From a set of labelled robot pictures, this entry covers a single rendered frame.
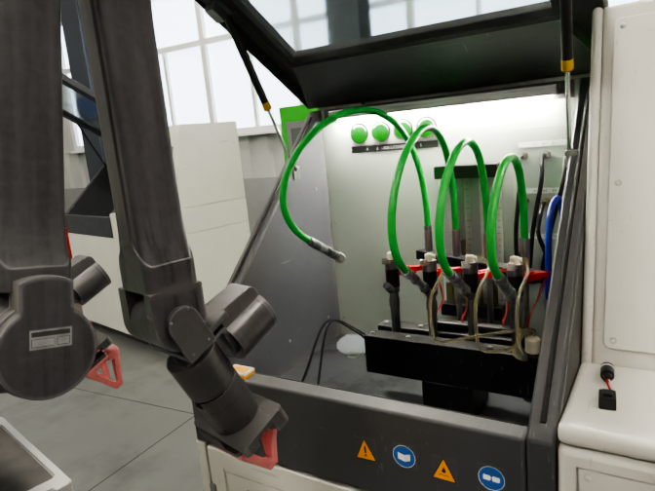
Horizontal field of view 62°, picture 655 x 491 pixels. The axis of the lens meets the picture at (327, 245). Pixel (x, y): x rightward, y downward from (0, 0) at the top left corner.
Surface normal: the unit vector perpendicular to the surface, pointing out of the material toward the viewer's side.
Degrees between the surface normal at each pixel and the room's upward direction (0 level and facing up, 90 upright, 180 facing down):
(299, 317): 90
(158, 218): 87
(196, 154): 90
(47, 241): 80
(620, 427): 0
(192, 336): 90
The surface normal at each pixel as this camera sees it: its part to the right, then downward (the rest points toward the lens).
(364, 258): -0.52, 0.22
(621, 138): -0.53, -0.02
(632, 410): -0.09, -0.98
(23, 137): 0.68, 0.07
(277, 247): 0.85, 0.03
